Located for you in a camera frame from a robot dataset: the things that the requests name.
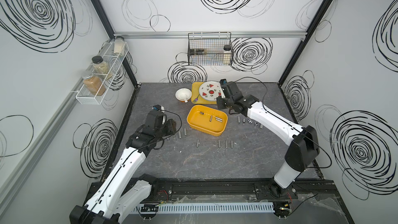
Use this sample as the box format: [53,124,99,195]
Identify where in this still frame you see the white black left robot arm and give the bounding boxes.
[69,105,178,224]

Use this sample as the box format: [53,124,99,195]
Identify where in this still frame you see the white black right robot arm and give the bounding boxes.
[216,79,320,199]

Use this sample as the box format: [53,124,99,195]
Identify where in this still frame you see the yellow plastic storage box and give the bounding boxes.
[187,105,228,136]

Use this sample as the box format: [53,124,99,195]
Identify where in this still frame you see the watermelon pattern ceramic plate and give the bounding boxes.
[199,81,224,102]

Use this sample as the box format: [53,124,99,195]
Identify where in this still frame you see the orange white bowl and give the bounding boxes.
[175,88,192,103]

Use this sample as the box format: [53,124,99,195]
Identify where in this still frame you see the yellow plastic tray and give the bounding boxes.
[191,81,224,104]

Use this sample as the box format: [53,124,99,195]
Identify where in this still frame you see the white bottle in basket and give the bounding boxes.
[222,44,232,65]

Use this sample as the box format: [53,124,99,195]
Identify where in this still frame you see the dark item in basket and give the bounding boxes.
[189,48,207,56]

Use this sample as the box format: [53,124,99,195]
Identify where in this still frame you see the spice jar brown powder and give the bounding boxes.
[81,71,106,96]

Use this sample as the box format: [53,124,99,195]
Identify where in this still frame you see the spice jar black lid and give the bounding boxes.
[92,56,109,75]

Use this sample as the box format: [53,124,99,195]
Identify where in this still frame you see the spice jar white contents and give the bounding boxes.
[114,36,125,55]

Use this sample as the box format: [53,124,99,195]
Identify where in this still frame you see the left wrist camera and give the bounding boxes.
[153,105,165,113]

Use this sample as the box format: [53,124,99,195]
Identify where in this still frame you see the black wire wall basket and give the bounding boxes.
[188,37,233,66]

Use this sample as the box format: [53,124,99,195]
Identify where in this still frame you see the clear acrylic wall shelf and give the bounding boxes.
[76,40,130,111]

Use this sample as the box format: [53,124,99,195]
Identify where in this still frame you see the aluminium wall rail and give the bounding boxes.
[114,31,307,39]

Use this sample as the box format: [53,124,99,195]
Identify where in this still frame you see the white slotted cable duct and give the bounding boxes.
[132,202,275,215]

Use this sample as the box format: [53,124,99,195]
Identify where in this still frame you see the black corner frame post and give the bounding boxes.
[278,0,333,88]

